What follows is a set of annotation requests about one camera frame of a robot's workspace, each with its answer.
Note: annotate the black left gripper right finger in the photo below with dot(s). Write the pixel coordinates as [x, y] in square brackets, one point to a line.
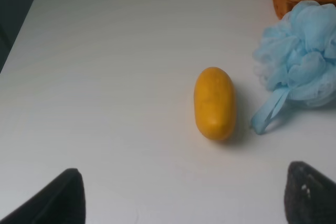
[309, 195]

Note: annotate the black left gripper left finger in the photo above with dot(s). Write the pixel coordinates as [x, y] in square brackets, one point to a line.
[61, 201]

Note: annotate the yellow mango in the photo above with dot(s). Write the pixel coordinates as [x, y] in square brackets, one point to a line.
[215, 105]

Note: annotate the blue mesh bath loofah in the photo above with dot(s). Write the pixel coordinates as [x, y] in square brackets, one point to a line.
[296, 61]

